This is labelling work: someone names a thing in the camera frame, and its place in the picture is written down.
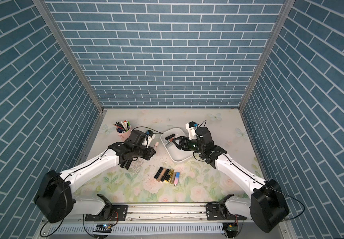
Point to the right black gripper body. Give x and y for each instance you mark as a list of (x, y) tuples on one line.
[(193, 145)]

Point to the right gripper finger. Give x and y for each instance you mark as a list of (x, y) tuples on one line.
[(177, 139), (177, 144)]

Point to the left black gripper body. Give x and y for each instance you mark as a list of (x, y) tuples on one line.
[(142, 152)]

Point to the dark red lipstick tube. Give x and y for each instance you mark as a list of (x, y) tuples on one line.
[(170, 137)]

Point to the silver lipstick tube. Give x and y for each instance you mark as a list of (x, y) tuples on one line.
[(169, 142)]

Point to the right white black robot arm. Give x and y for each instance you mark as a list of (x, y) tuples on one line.
[(240, 179)]

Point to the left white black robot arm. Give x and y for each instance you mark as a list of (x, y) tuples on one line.
[(55, 197)]

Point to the black gold lipstick tube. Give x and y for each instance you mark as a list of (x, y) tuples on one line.
[(168, 176)]

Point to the blue pink lipstick tube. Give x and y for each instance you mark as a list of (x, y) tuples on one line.
[(176, 180)]

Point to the brown beige lipstick tube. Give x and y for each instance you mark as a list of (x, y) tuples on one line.
[(162, 175)]

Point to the pink pen holder bucket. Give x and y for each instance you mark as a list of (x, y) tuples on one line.
[(124, 135)]

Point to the pens in bucket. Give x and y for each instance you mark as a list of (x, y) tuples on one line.
[(122, 126)]

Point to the right green circuit board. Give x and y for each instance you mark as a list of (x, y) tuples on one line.
[(231, 231)]

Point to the green circuit board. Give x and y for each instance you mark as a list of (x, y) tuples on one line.
[(231, 231), (103, 228)]

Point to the left green circuit board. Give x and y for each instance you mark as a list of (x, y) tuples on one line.
[(103, 228)]

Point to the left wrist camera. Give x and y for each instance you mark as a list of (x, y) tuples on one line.
[(150, 136)]

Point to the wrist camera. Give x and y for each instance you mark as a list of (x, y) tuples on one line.
[(191, 127), (150, 136)]

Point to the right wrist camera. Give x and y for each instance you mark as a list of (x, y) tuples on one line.
[(191, 127)]

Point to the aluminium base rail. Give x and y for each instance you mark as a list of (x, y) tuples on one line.
[(211, 211)]

